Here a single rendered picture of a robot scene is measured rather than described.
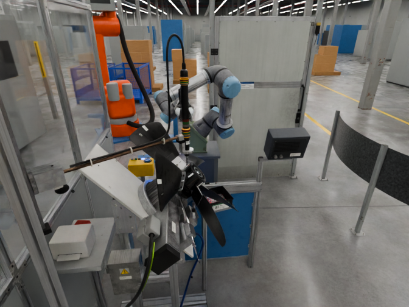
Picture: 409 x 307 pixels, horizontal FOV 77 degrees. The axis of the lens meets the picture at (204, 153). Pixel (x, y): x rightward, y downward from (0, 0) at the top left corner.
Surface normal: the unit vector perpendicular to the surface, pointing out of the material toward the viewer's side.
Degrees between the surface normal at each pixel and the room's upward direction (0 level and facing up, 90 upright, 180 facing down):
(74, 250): 90
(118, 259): 0
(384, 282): 0
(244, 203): 90
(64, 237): 0
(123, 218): 90
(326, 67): 90
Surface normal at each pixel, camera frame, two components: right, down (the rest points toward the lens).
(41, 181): 0.66, 0.32
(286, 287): 0.00, -0.90
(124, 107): 0.49, 0.37
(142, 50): 0.00, 0.43
